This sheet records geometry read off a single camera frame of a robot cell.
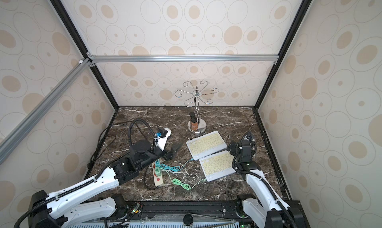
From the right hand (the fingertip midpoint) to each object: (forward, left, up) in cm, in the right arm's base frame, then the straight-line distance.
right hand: (245, 145), depth 85 cm
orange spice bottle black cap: (+15, +30, 0) cm, 34 cm away
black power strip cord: (+2, +97, -11) cm, 97 cm away
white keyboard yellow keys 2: (-8, +15, -11) cm, 20 cm away
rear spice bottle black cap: (+21, +32, +2) cm, 39 cm away
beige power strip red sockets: (-19, +48, -7) cm, 53 cm away
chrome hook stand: (+19, +29, +22) cm, 41 cm away
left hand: (-9, +35, +17) cm, 40 cm away
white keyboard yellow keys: (+5, +22, -10) cm, 25 cm away
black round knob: (-37, +30, -1) cm, 48 cm away
